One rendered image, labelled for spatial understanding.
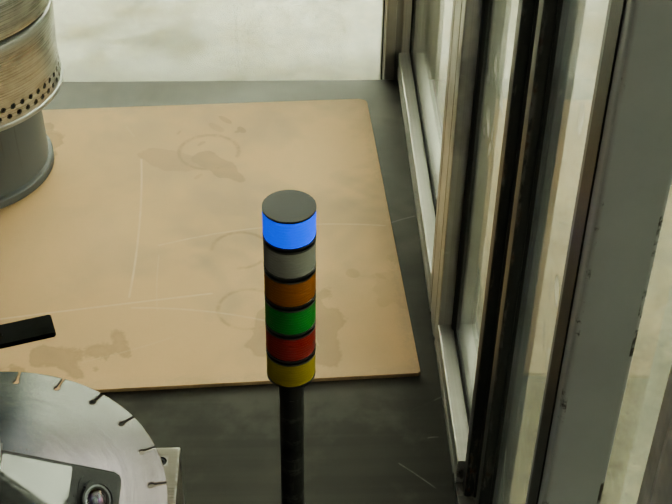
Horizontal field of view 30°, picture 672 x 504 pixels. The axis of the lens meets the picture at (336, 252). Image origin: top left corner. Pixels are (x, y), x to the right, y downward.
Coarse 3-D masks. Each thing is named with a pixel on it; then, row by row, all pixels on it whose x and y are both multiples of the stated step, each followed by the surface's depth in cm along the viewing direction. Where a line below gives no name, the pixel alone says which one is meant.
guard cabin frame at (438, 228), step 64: (384, 0) 194; (384, 64) 197; (448, 64) 134; (512, 64) 100; (448, 128) 135; (512, 128) 102; (448, 192) 135; (512, 192) 106; (448, 256) 140; (512, 256) 101; (448, 320) 146; (512, 320) 106; (448, 384) 139
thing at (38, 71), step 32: (0, 0) 149; (32, 0) 153; (0, 32) 151; (32, 32) 156; (0, 64) 153; (32, 64) 157; (0, 96) 155; (32, 96) 159; (0, 128) 157; (32, 128) 168; (0, 160) 164; (32, 160) 170; (0, 192) 167
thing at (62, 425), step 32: (0, 384) 116; (32, 384) 116; (64, 384) 116; (0, 416) 113; (32, 416) 113; (64, 416) 113; (96, 416) 113; (128, 416) 113; (32, 448) 110; (64, 448) 110; (96, 448) 110; (128, 448) 110; (128, 480) 107; (160, 480) 107
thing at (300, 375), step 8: (272, 360) 112; (312, 360) 113; (272, 368) 113; (280, 368) 112; (288, 368) 112; (296, 368) 112; (304, 368) 112; (312, 368) 114; (272, 376) 113; (280, 376) 113; (288, 376) 112; (296, 376) 112; (304, 376) 113; (312, 376) 114; (280, 384) 113; (288, 384) 113; (296, 384) 113; (304, 384) 113
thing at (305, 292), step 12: (264, 276) 107; (312, 276) 106; (276, 288) 106; (288, 288) 106; (300, 288) 106; (312, 288) 107; (276, 300) 107; (288, 300) 107; (300, 300) 107; (312, 300) 108
